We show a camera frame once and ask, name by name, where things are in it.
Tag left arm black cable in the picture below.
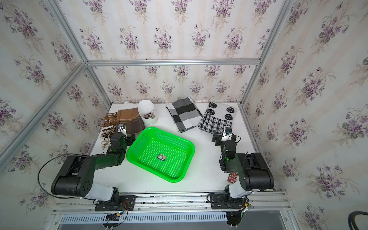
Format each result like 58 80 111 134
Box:
37 154 87 199

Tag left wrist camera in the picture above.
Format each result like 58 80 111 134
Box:
117 124 127 135

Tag small label in basket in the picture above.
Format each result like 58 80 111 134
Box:
157 154 167 161

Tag aluminium front rail frame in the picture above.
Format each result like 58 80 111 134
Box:
44 190 300 230

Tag smiley houndstooth black white scarf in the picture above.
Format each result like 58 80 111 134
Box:
198 102 237 134

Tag white mannequin head cup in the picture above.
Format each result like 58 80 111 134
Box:
138 100 158 127

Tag grey black checked scarf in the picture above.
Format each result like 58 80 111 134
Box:
165 97 203 133

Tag small circuit board with wires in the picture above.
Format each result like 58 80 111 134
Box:
103 211 128 230

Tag green plastic basket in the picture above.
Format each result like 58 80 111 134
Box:
126 127 196 183

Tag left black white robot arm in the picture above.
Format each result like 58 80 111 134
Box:
51 133 136 206

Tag right red flat box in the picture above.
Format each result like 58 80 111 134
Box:
227 172 238 184

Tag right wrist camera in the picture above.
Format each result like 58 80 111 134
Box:
223 126 232 136

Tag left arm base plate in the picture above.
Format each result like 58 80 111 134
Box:
94 195 137 212

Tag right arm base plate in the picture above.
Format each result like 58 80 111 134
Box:
206 193 249 209

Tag brown plaid fringed scarf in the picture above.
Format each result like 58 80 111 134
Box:
100 108 145 149

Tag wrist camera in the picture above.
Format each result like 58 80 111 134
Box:
117 124 127 135
223 126 232 136

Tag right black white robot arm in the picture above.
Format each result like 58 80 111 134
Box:
212 132 275 199

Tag aluminium enclosure frame bars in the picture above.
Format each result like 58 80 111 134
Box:
1 1 294 169

